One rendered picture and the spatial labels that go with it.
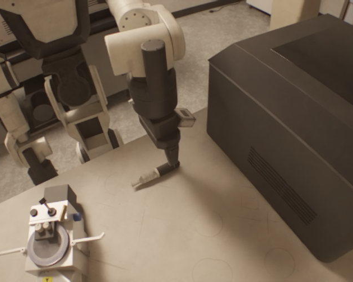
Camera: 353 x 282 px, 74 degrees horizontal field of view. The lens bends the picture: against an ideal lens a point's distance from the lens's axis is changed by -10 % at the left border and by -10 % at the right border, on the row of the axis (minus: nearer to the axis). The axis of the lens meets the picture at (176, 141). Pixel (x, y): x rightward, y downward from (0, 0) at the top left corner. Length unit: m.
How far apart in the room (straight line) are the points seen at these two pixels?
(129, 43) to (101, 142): 0.68
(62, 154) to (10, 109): 1.27
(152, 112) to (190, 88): 1.91
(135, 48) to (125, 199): 0.39
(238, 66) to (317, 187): 0.28
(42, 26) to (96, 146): 0.50
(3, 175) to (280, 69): 2.07
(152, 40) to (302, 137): 0.29
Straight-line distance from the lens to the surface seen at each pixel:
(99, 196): 0.69
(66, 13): 0.77
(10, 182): 2.17
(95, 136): 1.06
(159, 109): 0.46
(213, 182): 0.67
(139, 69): 0.42
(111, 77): 2.13
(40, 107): 2.27
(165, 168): 0.67
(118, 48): 0.40
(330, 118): 0.45
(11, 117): 0.87
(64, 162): 2.04
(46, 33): 0.77
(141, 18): 0.50
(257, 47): 0.57
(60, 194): 0.64
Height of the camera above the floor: 1.48
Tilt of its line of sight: 50 degrees down
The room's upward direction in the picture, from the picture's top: 5 degrees counter-clockwise
